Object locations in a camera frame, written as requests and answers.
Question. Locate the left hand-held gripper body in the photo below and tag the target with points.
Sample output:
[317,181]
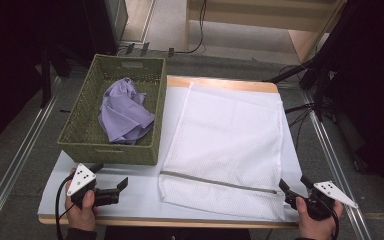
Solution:
[81,180]

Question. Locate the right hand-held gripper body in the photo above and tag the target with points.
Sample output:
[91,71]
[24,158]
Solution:
[326,196]

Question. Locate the green woven basket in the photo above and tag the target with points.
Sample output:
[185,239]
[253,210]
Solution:
[86,133]

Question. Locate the purple garment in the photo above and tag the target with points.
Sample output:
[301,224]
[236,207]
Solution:
[125,115]

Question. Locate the white mesh laundry bag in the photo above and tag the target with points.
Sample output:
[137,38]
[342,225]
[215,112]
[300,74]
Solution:
[226,140]

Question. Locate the person's right hand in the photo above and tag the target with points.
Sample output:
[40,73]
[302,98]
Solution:
[313,226]

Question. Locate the person's left hand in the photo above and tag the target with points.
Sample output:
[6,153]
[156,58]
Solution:
[81,213]

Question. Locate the white table mat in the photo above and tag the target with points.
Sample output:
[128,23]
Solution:
[140,196]

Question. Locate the black metal stand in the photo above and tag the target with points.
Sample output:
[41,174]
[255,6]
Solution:
[45,76]

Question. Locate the black tripod stand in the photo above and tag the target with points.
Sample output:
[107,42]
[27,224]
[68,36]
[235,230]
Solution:
[316,66]

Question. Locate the wooden table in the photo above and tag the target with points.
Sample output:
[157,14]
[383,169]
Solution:
[226,84]

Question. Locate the black floor plugs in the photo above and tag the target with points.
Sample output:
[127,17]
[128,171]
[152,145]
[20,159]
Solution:
[136,48]

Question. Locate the dark cabinet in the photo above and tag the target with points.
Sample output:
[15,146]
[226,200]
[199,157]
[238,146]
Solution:
[105,23]

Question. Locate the light wooden shelf unit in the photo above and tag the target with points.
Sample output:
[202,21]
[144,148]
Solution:
[246,15]

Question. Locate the metal floor rail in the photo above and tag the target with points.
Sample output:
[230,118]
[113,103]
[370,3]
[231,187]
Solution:
[336,170]
[16,156]

